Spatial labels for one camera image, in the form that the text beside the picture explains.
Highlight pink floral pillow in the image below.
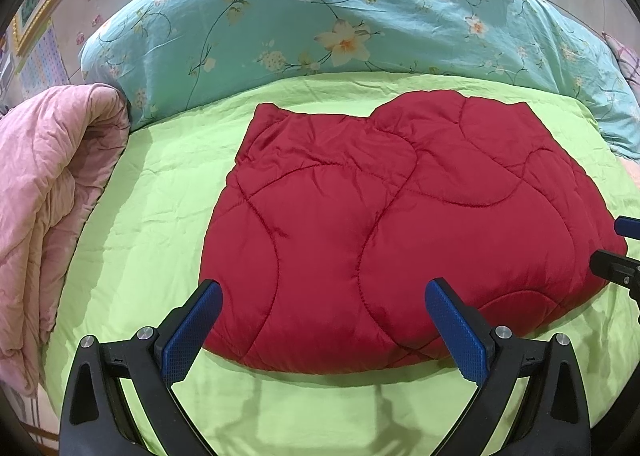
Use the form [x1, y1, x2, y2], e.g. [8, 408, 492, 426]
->
[602, 31, 640, 87]

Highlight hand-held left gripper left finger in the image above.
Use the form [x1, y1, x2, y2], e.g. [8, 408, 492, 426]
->
[59, 279, 224, 456]

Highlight green bed sheet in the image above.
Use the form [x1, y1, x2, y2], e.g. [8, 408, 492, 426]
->
[37, 70, 640, 456]

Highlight pink quilt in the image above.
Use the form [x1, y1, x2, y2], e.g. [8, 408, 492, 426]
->
[0, 83, 132, 396]

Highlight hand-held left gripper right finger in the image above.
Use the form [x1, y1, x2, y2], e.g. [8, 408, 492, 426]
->
[424, 278, 592, 456]

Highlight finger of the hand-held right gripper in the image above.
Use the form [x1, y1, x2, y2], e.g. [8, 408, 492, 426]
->
[588, 249, 640, 298]
[614, 216, 640, 240]

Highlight teal floral quilt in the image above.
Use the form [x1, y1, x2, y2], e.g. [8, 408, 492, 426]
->
[79, 0, 640, 161]

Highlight dotted wall poster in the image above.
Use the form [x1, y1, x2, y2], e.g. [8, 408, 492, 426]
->
[20, 20, 71, 98]

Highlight red puffer jacket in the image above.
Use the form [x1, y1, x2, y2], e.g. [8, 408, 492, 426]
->
[199, 90, 629, 376]

